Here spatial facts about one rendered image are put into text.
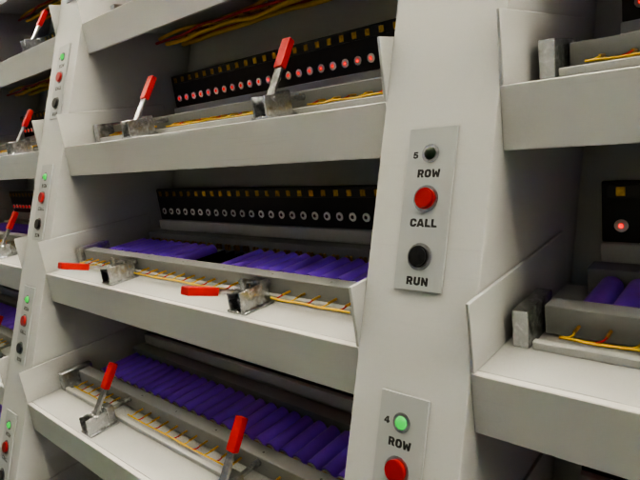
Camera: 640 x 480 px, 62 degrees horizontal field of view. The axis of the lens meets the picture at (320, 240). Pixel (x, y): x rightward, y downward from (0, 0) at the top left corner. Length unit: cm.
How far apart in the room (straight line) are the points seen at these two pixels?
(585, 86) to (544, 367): 18
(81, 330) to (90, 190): 23
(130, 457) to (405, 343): 42
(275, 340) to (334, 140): 19
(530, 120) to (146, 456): 56
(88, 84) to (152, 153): 28
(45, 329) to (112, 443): 25
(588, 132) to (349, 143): 19
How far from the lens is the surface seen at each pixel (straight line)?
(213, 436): 67
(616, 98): 38
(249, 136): 56
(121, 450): 74
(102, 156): 83
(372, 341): 42
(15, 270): 105
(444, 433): 40
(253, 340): 52
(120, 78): 99
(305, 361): 48
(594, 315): 42
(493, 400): 39
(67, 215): 93
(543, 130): 39
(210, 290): 51
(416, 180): 41
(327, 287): 51
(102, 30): 93
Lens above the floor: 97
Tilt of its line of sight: 3 degrees up
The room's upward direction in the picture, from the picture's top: 7 degrees clockwise
